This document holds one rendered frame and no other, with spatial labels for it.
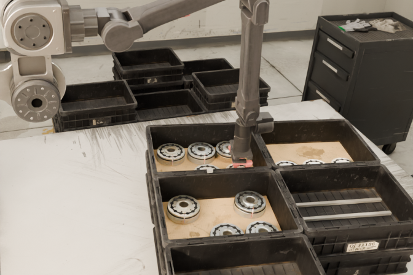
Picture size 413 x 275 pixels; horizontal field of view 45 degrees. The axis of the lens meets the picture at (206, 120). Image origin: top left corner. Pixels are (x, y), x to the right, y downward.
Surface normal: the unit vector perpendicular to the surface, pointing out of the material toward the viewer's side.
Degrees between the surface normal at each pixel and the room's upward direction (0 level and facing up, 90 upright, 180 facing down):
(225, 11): 90
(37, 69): 90
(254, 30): 104
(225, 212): 0
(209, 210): 0
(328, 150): 0
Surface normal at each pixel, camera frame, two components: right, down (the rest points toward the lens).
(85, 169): 0.07, -0.85
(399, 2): -0.93, 0.12
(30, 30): 0.36, 0.50
